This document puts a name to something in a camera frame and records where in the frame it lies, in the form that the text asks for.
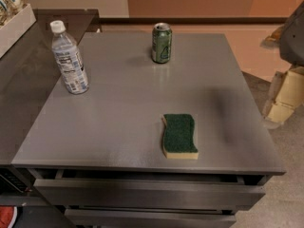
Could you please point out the grey drawer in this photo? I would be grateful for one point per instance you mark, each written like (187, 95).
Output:
(150, 190)
(137, 219)

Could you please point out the red object bottom left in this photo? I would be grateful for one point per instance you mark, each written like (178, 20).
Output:
(8, 216)

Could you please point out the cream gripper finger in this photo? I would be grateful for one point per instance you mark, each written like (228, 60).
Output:
(285, 95)
(273, 39)

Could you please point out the green and yellow sponge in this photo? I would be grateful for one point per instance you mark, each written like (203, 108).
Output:
(178, 137)

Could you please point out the snack bags in box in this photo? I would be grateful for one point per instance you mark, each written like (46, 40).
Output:
(9, 8)

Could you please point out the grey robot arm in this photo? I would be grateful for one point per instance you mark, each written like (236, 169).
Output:
(291, 45)

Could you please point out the upper grey drawer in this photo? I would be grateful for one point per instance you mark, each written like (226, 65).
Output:
(150, 190)

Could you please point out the white snack box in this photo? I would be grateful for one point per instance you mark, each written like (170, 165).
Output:
(14, 29)

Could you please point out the green soda can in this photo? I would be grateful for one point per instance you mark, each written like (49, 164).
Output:
(161, 43)

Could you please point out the lower grey drawer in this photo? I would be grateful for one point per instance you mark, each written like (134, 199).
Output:
(137, 219)

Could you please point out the clear plastic water bottle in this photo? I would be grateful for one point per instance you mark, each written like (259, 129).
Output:
(68, 58)

